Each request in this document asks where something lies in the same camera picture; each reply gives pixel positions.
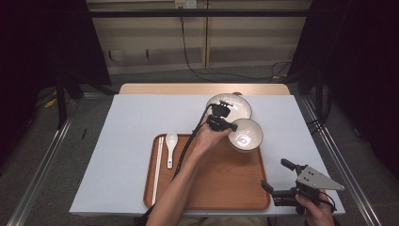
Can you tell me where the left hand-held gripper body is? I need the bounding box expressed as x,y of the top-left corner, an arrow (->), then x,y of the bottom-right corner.
206,99 -> 234,132

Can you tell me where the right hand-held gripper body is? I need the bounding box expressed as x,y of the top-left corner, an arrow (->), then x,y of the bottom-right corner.
293,165 -> 346,201

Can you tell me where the white bowl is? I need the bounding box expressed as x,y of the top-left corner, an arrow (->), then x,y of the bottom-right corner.
228,118 -> 264,153

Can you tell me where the white round plate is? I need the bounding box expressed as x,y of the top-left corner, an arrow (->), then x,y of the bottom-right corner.
205,92 -> 253,122

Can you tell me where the white ceramic spoon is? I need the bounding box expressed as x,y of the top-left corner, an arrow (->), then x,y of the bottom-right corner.
165,131 -> 179,170

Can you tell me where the brown wooden tray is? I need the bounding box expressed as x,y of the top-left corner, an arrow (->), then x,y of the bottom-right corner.
143,133 -> 272,212

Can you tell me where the person's left hand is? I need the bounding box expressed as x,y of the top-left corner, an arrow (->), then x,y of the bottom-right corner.
192,115 -> 234,157

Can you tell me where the person's right hand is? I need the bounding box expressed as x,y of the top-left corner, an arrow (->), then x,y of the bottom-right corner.
295,190 -> 337,226

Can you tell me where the black horizontal bar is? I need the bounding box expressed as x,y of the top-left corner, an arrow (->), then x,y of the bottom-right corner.
88,8 -> 311,18

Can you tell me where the black curtain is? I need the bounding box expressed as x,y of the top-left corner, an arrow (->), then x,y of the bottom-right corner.
0,0 -> 112,164
286,0 -> 399,177

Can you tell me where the black metal stand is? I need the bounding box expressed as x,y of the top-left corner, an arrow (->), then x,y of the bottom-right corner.
55,73 -> 69,130

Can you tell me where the right hand-held gripper black cable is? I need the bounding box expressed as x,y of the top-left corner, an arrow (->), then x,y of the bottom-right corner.
323,192 -> 339,215

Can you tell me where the hand-held gripper black cable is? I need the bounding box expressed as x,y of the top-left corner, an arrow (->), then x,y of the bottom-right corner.
139,103 -> 215,220
323,192 -> 339,215

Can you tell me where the metal floor rail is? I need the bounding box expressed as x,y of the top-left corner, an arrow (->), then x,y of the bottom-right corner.
6,93 -> 83,226
302,97 -> 382,226

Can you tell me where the left hand-held gripper black cable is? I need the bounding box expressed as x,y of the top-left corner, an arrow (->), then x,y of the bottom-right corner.
139,103 -> 215,220

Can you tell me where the long black floor cable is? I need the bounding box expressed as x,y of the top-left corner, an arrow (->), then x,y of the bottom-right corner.
179,8 -> 293,83

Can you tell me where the white wall socket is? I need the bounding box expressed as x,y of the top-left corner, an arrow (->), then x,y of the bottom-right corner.
174,0 -> 198,8

